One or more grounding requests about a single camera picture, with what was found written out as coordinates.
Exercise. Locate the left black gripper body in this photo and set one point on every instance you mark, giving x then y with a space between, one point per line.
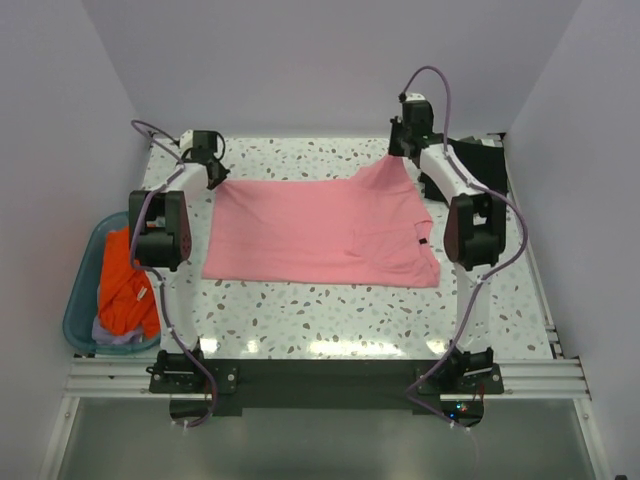
222 172

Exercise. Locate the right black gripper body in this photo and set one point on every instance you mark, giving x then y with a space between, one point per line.
397 123

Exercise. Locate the pink t-shirt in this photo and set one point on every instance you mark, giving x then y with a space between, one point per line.
369 229

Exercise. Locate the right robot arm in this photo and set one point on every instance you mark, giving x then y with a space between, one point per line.
474 237

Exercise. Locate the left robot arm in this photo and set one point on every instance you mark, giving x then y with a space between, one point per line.
160 232

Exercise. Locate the folded black t-shirt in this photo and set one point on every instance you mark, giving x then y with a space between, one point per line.
482 165

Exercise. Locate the orange t-shirt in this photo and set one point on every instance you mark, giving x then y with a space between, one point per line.
126 303

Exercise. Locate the teal plastic basket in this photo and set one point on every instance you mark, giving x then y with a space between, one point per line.
82 306

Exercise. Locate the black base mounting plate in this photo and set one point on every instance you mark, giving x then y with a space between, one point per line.
227 387

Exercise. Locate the aluminium frame rail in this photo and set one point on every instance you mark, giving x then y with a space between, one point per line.
559 378

